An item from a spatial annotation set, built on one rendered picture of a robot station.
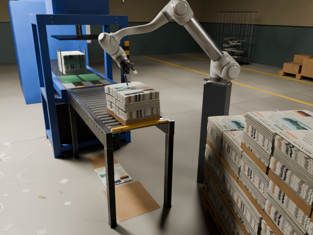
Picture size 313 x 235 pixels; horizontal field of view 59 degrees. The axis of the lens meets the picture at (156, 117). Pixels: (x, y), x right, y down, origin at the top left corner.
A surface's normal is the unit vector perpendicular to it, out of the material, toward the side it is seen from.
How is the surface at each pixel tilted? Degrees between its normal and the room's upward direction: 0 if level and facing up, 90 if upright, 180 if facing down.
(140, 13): 90
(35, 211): 0
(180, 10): 85
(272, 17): 90
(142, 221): 0
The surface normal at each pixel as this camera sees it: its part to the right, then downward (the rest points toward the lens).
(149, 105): 0.51, 0.30
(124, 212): 0.01, -0.94
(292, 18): -0.88, 0.15
